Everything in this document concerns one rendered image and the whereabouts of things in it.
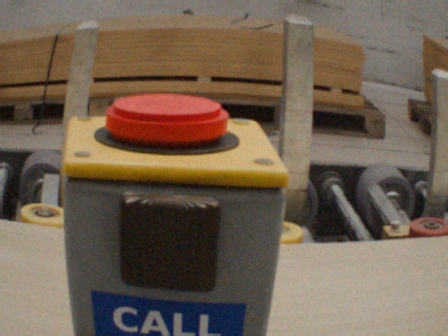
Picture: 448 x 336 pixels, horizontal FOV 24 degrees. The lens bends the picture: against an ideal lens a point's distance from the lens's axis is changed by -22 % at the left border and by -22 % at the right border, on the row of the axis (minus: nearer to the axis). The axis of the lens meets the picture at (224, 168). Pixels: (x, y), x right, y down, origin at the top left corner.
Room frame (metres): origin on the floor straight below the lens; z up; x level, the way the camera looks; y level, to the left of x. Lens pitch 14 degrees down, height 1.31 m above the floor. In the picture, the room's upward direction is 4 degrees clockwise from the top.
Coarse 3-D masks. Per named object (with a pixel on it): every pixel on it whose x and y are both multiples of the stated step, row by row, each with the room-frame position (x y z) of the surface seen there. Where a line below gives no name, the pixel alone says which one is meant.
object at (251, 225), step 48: (96, 144) 0.38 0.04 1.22; (240, 144) 0.39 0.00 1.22; (96, 192) 0.36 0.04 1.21; (144, 192) 0.36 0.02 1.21; (192, 192) 0.36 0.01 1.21; (240, 192) 0.36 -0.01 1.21; (96, 240) 0.36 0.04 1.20; (240, 240) 0.36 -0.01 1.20; (96, 288) 0.36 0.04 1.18; (144, 288) 0.36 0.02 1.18; (240, 288) 0.36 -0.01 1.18
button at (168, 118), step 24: (144, 96) 0.40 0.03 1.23; (168, 96) 0.41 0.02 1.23; (192, 96) 0.41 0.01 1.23; (120, 120) 0.38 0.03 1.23; (144, 120) 0.38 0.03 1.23; (168, 120) 0.38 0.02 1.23; (192, 120) 0.38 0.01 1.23; (216, 120) 0.38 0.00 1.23; (144, 144) 0.38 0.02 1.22; (168, 144) 0.38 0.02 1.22; (192, 144) 0.38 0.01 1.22
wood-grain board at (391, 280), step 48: (0, 240) 1.21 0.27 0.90; (48, 240) 1.25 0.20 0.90; (384, 240) 1.36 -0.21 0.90; (432, 240) 1.36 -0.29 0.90; (0, 288) 1.03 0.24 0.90; (48, 288) 1.08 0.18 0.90; (288, 288) 1.18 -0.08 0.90; (336, 288) 1.18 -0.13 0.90; (384, 288) 1.16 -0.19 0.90; (432, 288) 1.15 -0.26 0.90
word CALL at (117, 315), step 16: (96, 304) 0.35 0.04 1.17; (112, 304) 0.36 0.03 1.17; (128, 304) 0.36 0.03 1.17; (144, 304) 0.36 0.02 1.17; (160, 304) 0.36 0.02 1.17; (176, 304) 0.36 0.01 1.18; (192, 304) 0.36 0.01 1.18; (208, 304) 0.36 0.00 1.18; (224, 304) 0.36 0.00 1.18; (240, 304) 0.36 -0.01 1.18; (96, 320) 0.35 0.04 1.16; (112, 320) 0.36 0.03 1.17; (128, 320) 0.36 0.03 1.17; (144, 320) 0.36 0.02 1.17; (160, 320) 0.36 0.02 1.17; (176, 320) 0.36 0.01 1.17; (192, 320) 0.36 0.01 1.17; (208, 320) 0.36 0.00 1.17; (224, 320) 0.36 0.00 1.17; (240, 320) 0.36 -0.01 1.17
